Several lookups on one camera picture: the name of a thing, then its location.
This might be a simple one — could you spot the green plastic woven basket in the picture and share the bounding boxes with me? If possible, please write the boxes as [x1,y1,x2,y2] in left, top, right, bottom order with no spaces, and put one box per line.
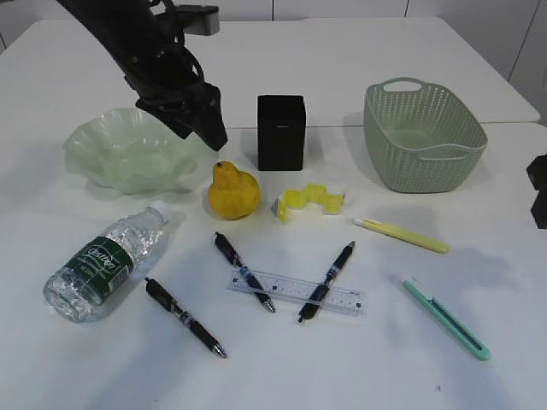
[363,77,488,194]

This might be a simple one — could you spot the clear plastic water bottle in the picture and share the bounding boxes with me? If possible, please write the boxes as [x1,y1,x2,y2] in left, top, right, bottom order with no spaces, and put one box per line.
[43,201,171,323]

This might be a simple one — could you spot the black square pen holder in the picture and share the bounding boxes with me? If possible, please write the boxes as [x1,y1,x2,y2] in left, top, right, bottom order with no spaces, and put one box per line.
[257,95,307,171]

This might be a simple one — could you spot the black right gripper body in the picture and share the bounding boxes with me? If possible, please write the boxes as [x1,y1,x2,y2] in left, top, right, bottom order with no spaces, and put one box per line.
[526,155,547,230]

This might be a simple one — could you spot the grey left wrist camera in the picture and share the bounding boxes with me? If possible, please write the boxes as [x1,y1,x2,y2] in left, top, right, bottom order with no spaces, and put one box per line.
[155,4,220,36]

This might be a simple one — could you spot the teal utility knife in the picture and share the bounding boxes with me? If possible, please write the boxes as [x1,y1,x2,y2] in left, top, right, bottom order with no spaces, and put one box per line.
[401,280,491,361]

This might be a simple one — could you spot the black pen middle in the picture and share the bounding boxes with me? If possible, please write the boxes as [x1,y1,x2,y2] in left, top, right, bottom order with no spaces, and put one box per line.
[215,232,276,313]

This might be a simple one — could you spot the green ruffled glass plate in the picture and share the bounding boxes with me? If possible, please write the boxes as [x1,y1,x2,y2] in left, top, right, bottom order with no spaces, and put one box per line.
[62,108,215,194]

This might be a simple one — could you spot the black pen left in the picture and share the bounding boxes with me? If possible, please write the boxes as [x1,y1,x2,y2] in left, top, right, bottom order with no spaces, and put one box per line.
[144,278,227,359]

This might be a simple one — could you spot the yellow utility knife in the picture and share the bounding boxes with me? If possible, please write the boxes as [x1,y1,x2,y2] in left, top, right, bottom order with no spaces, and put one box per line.
[352,218,450,254]

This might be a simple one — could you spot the black pen right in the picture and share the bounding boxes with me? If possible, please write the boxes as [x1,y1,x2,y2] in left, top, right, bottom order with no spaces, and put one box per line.
[297,241,356,324]

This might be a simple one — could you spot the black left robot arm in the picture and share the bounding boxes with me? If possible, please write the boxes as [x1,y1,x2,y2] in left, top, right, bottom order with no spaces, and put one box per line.
[60,0,227,151]

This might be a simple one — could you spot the clear plastic ruler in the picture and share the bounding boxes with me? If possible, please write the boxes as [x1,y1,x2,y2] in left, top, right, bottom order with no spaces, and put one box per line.
[226,269,368,316]

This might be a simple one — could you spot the yellow waste paper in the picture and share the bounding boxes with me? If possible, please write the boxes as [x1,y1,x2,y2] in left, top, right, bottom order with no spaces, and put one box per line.
[270,184,347,224]

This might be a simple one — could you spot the black pen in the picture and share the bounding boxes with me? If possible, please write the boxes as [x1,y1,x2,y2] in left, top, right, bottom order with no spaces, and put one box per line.
[144,278,227,359]
[215,232,276,313]
[297,241,356,324]

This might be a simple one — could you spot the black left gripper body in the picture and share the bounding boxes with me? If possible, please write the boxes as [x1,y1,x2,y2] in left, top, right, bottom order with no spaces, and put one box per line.
[121,42,222,124]

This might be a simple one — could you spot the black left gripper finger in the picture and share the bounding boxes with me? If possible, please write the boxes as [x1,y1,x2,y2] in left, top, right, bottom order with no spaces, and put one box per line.
[191,85,227,150]
[158,111,197,139]

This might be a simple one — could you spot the yellow pear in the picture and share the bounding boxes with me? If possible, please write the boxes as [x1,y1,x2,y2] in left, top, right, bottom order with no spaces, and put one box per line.
[208,161,262,220]

